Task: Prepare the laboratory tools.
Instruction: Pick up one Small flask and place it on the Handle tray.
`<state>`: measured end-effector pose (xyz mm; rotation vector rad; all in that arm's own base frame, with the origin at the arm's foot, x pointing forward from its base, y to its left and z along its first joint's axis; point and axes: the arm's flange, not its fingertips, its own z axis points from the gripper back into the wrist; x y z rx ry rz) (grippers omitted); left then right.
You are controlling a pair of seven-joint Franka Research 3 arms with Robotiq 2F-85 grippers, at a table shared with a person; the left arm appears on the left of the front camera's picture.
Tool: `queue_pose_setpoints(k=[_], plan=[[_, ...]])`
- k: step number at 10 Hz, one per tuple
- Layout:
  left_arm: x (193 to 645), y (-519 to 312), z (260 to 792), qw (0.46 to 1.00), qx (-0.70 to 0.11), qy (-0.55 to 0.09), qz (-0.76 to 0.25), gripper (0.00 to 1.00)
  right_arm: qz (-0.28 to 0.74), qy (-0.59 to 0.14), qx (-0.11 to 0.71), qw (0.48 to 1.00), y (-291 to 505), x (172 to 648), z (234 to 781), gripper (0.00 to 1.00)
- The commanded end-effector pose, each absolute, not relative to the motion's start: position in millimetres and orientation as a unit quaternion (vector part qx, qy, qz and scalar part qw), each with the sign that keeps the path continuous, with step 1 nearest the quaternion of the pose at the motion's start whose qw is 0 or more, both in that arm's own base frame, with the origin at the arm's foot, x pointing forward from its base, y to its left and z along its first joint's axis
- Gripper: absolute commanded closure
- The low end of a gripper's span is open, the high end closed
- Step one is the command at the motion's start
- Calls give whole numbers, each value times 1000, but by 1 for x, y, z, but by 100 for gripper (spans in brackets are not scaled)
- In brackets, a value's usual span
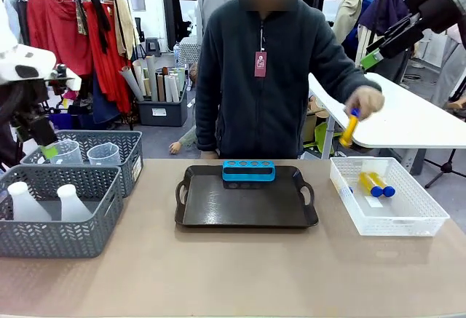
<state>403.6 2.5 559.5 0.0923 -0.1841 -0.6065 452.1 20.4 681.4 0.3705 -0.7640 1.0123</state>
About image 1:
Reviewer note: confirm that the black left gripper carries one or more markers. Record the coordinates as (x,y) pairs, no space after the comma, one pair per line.
(34,125)

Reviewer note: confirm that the beige garment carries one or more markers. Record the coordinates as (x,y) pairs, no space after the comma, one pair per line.
(127,23)

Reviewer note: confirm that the arm in grey sleeve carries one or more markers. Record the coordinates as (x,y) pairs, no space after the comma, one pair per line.
(185,139)

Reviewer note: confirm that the black scarf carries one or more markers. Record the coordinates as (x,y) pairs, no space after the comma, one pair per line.
(102,19)

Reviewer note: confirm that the grey storage bin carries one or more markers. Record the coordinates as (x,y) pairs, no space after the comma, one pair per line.
(162,112)

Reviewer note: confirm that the red hooded coat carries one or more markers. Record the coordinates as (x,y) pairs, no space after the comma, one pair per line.
(54,30)

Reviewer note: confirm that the beige paper roll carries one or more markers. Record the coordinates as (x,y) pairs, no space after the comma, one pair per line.
(140,78)

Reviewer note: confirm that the grey paper roll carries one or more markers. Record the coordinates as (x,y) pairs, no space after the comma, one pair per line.
(132,84)

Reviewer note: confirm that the leopard print scarf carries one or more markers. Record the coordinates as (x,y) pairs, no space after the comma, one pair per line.
(82,17)

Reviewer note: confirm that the grey-green paper roll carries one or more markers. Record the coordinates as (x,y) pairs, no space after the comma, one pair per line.
(152,78)

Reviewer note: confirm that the black plastic serving tray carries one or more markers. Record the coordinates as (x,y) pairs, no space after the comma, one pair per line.
(247,209)

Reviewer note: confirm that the blue bag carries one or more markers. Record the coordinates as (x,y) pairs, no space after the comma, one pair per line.
(60,121)

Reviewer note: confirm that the white background table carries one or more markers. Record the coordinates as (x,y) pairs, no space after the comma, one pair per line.
(400,121)

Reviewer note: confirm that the white paper roll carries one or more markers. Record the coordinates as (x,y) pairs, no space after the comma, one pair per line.
(174,87)
(168,88)

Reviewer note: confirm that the green plastic chair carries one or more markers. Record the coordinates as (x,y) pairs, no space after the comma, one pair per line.
(324,136)

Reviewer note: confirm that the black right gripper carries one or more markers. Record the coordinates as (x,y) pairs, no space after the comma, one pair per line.
(435,5)

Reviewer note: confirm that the black tripod stand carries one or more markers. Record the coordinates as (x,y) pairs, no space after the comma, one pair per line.
(446,167)

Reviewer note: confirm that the white paper label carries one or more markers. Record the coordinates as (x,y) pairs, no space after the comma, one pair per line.
(374,201)

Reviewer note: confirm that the person in dark fleece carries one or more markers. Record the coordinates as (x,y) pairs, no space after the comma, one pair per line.
(262,96)

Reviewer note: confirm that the person's right forearm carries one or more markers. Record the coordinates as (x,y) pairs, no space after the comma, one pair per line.
(207,125)

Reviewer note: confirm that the grey step stool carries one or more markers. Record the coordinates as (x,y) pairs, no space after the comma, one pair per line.
(153,46)

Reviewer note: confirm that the blue test tube rack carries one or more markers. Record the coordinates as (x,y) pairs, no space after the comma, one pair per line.
(247,174)

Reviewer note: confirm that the white plastic bottle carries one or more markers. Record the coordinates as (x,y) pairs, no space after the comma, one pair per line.
(25,205)
(73,207)

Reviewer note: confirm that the brown paper roll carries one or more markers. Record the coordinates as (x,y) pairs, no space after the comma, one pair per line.
(160,87)

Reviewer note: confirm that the person's left hand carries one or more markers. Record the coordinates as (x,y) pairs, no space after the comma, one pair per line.
(367,101)

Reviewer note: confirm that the grey woven plastic basket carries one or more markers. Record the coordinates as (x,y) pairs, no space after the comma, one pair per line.
(54,238)
(129,158)

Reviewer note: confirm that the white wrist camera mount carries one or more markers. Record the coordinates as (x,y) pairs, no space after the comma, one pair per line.
(71,79)

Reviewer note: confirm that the person in beige coat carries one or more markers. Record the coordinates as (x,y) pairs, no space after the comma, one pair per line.
(349,16)

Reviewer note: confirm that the person's right hand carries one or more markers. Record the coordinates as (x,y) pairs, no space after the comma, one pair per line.
(209,154)

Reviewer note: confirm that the dark red hang tag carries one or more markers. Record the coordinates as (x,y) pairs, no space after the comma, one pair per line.
(260,65)

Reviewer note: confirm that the red long dress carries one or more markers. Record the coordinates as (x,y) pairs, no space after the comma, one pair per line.
(109,74)

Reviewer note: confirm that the person's left forearm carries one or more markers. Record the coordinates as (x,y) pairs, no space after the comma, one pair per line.
(346,67)

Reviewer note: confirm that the person in grey hoodie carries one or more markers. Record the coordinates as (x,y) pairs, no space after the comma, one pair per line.
(215,1)

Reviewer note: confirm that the yellow tube with blue cap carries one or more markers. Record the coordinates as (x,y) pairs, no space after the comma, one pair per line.
(351,129)
(350,189)
(382,184)
(369,185)

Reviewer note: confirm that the clear plastic measuring cup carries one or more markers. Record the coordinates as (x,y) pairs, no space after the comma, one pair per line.
(69,152)
(103,156)

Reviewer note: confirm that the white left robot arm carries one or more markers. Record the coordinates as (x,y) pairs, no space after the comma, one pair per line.
(22,56)

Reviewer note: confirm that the white plastic mesh basket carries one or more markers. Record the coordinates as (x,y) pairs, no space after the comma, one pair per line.
(400,219)

